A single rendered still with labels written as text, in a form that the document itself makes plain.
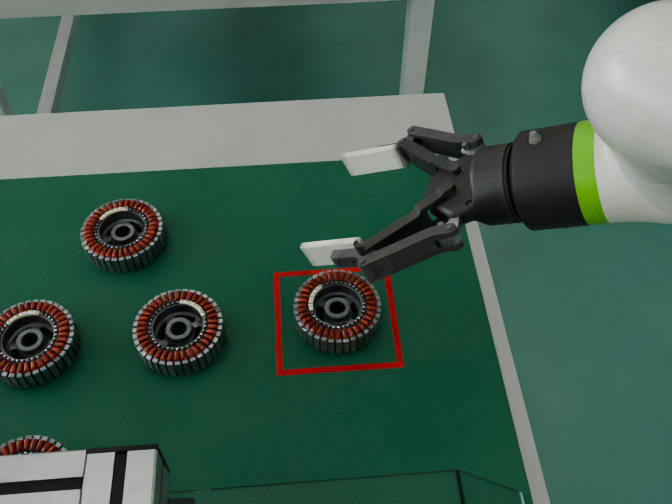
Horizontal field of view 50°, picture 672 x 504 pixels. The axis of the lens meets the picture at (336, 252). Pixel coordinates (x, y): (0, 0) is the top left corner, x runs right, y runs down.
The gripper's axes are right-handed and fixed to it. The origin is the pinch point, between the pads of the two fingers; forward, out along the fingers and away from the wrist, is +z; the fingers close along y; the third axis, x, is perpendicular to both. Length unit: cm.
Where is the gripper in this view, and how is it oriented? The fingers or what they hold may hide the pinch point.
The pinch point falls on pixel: (336, 206)
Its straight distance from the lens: 78.2
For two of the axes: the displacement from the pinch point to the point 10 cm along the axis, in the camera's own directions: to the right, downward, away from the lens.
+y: 3.0, -7.5, 5.9
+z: -8.4, 0.8, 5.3
